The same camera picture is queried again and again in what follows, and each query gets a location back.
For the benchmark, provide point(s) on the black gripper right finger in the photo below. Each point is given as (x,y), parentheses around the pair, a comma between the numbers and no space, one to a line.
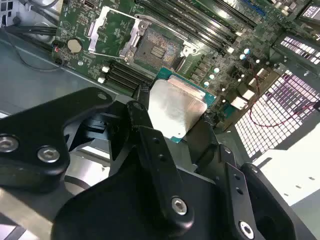
(265,200)

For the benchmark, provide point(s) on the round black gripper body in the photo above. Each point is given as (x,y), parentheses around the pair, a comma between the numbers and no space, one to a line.
(120,207)

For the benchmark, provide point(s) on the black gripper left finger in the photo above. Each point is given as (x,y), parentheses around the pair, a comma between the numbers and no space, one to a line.
(30,125)

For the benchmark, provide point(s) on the silver-topped CPU plate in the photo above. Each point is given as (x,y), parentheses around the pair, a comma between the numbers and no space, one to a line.
(175,105)

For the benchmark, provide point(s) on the metal CPU socket cover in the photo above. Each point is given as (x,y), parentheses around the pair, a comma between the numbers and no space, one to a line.
(98,30)

